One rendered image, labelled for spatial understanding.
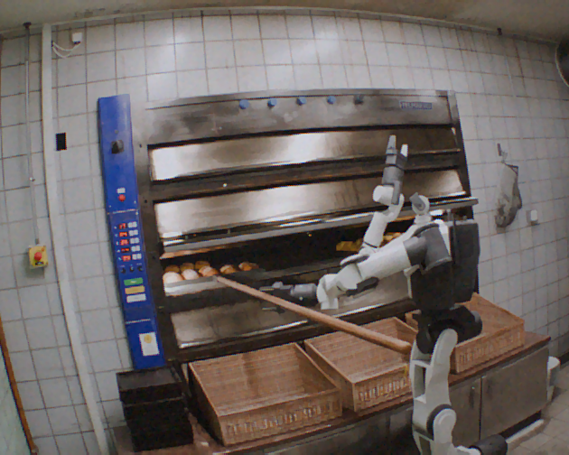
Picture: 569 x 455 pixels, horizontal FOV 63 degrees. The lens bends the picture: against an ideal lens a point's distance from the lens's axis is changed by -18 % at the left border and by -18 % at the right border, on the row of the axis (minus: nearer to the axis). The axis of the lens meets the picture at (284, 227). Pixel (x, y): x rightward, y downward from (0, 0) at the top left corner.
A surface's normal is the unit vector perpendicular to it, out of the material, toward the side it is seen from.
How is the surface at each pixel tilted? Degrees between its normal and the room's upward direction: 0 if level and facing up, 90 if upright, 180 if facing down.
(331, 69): 90
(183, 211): 70
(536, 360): 90
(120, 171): 90
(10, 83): 90
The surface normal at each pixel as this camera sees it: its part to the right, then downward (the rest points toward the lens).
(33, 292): 0.37, 0.00
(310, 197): 0.30, -0.34
